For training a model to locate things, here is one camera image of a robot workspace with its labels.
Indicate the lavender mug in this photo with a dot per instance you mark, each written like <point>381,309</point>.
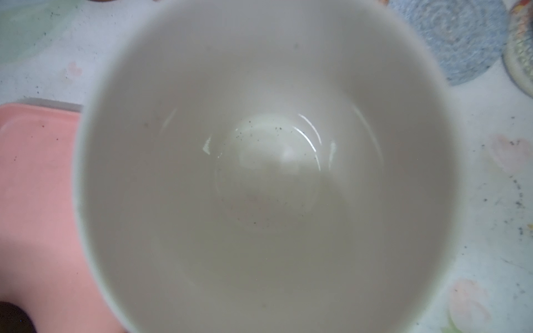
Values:
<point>269,166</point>

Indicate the light blue woven coaster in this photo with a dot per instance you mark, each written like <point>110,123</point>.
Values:
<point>466,36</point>

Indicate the multicolour woven round coaster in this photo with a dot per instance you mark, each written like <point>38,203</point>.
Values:
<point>517,56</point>

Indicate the pink rectangular tray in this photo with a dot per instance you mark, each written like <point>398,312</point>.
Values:
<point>43,269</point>

